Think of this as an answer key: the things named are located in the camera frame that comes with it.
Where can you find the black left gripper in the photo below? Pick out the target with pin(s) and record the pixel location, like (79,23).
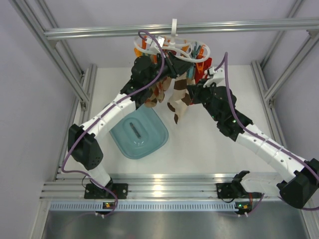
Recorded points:
(176,66)

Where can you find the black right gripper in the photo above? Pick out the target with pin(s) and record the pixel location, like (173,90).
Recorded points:
(195,90)

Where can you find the cream brown sock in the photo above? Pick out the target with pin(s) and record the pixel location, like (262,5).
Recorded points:
(180,91)

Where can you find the white round clip hanger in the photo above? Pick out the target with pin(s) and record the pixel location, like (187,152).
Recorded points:
(180,46)

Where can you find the orange clothes peg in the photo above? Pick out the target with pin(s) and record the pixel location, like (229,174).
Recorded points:
(199,68)

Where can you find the red sock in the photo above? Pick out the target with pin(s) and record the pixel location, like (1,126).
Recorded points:
(207,65)

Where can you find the argyle beige orange sock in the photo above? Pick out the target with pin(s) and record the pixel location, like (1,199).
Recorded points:
(158,92)

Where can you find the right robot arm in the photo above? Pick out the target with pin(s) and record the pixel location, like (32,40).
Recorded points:
(296,179)

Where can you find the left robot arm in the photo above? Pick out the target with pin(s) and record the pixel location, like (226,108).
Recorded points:
(83,140)

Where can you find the teal clothes peg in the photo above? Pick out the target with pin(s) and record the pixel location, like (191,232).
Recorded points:
(195,51)

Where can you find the teal plastic basin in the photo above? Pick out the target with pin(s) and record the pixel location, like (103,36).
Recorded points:
(140,133)

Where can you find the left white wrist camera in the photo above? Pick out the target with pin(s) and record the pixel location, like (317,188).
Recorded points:
(153,47)

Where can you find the aluminium frame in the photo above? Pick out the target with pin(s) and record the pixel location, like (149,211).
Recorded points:
(120,188)

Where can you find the perforated cable tray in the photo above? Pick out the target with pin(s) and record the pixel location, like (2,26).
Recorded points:
(146,206)

